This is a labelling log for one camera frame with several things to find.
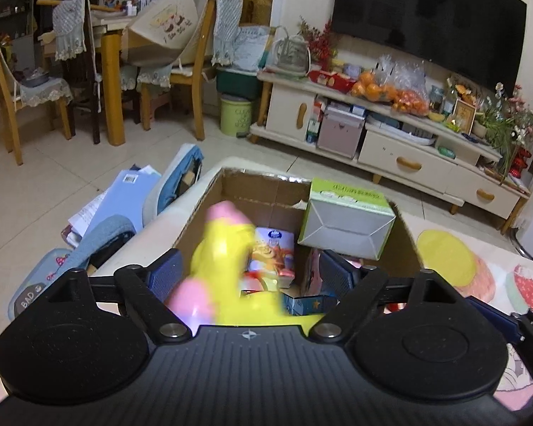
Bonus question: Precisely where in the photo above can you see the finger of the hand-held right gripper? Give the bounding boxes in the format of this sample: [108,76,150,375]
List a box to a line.
[465,297,523,345]

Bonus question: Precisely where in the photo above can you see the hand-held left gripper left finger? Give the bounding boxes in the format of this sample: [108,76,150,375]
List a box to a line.
[42,247,193,346]

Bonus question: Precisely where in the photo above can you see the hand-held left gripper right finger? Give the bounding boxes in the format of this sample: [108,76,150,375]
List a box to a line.
[308,248,463,344]

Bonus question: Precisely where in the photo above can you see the pink cartoon print box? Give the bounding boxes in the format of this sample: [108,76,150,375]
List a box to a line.
[284,248,340,317]

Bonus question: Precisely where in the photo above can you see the green medicine box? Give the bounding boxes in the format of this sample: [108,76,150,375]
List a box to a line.
[297,177,397,260]

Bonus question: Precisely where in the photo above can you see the yellow and pink plastic toy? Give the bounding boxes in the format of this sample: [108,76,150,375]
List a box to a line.
[166,201,325,327]

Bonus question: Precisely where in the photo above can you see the blue tissue pack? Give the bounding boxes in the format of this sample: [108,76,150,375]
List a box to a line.
[249,226,296,289]

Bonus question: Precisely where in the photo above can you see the green milk cardboard box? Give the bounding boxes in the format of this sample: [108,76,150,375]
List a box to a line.
[173,166,422,317]

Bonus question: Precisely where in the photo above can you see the blue denim cloth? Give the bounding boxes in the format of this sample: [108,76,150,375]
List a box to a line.
[71,215,136,271]

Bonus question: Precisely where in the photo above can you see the blue book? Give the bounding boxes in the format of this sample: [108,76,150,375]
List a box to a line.
[100,169,161,231]

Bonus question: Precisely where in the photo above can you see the white papers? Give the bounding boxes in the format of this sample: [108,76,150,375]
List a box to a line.
[66,191,112,247]

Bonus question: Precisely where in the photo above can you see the light blue printed bag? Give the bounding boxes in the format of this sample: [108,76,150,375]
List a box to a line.
[8,248,90,320]

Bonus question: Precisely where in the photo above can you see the cream television cabinet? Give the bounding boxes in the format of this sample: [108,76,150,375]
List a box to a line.
[249,71,531,236]

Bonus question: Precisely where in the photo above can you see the silver pink storage case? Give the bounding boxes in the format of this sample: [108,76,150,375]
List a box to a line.
[317,106,366,159]

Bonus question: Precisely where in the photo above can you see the stack of thin books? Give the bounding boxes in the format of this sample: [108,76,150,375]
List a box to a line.
[484,166,529,196]

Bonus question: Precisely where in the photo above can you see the white flat tray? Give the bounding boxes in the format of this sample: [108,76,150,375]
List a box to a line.
[366,113,436,145]

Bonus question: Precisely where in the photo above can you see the light green bucket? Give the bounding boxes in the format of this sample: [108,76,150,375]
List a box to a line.
[220,94,255,138]

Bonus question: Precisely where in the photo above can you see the green potted plant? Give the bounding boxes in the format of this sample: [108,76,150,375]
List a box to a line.
[473,106,522,182]

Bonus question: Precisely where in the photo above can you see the clear bag of oranges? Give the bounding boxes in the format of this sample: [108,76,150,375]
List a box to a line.
[351,55,400,103]

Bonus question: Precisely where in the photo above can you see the clear bag of tangerines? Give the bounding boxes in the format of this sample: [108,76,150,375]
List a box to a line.
[391,60,431,116]

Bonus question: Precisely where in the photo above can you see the red snack packet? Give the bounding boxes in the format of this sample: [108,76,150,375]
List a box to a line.
[308,69,356,94]

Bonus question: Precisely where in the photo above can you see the dark wooden chair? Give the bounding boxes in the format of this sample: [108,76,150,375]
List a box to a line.
[38,0,105,145]

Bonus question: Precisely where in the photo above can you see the glass jar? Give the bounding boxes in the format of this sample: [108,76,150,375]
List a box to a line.
[429,85,445,114]

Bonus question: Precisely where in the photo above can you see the wooden dining chair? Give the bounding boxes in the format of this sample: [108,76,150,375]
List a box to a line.
[138,0,218,140]
[0,27,74,165]

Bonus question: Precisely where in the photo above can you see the green storage bin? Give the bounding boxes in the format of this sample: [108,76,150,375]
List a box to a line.
[216,67,264,100]

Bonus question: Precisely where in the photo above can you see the yellow wooden dining table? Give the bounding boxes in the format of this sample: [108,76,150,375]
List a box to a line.
[89,6,214,147]

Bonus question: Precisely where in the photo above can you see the pink flower bouquet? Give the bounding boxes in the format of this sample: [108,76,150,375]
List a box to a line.
[493,82,533,147]

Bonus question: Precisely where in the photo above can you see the glass kettle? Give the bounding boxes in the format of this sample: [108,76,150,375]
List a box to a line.
[271,27,312,76]

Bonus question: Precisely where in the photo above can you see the red berry branches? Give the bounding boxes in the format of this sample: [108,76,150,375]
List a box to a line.
[298,17,336,67]

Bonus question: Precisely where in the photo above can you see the white printed plastic bag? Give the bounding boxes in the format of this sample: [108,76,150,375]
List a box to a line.
[233,24,271,74]

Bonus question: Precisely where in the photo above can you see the beige cartoon canvas bag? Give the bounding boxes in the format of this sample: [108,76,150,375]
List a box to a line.
[129,0,209,69]

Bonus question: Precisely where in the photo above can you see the grey lace chair cover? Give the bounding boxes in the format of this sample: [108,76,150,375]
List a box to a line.
[52,0,93,62]
[211,0,245,67]

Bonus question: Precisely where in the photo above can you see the black flat television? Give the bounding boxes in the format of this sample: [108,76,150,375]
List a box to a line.
[333,0,528,94]

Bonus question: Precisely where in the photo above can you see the wooden photo frame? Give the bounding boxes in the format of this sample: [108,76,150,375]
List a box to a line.
[452,98,477,136]

